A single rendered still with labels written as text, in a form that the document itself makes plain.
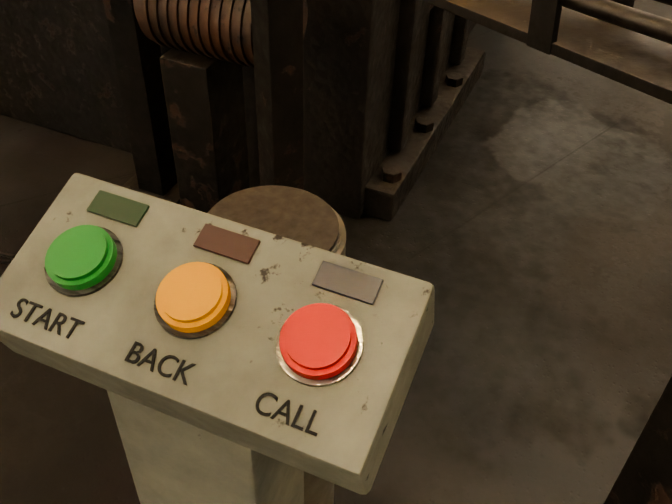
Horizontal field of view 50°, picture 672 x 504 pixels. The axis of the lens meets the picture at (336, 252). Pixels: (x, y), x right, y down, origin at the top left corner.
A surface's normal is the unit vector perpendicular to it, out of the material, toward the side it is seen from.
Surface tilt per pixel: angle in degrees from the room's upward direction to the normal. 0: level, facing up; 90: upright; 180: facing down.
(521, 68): 0
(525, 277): 0
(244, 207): 0
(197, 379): 20
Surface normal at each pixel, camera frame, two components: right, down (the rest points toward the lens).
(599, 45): -0.03, -0.80
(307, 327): -0.11, -0.50
